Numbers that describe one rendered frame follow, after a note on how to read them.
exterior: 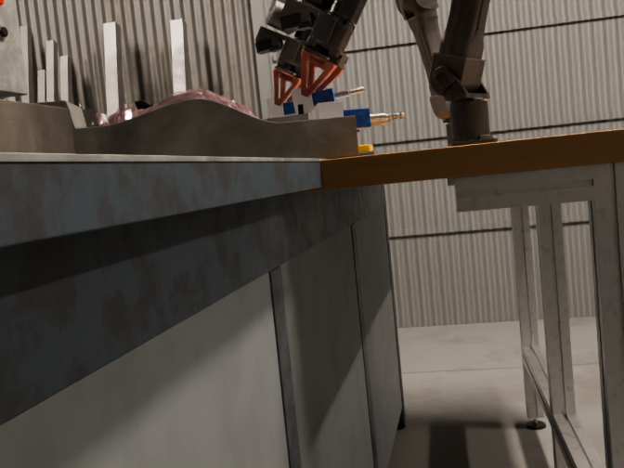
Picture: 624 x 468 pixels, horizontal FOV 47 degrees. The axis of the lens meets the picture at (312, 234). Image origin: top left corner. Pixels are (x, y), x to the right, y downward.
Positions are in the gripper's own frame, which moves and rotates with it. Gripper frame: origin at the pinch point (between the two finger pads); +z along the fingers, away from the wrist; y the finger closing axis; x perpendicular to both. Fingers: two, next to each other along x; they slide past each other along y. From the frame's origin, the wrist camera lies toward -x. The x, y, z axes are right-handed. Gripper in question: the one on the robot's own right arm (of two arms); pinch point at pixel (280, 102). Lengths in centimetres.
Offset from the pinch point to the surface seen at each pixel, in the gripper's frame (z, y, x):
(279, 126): 2, 67, 18
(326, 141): 1, 65, 25
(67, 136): 10, 97, 6
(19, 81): 21, -11, -71
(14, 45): 13, -10, -75
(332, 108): -3, 59, 23
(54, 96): 42, -161, -149
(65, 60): 25, -167, -152
